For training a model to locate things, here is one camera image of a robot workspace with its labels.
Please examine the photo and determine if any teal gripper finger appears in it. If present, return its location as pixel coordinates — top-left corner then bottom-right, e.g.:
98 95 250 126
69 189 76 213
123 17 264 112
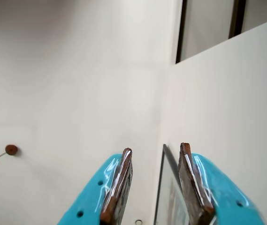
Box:
178 142 265 225
57 148 134 225

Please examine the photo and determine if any black framed picture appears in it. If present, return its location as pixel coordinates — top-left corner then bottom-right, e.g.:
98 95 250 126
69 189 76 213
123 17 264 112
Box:
153 143 191 225

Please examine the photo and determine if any dark framed window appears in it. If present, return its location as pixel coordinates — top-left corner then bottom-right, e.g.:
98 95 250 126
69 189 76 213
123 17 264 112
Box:
175 0 267 64

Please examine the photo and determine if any wire cage wall lamp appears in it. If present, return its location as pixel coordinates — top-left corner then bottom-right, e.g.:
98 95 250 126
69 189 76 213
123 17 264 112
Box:
0 144 19 188

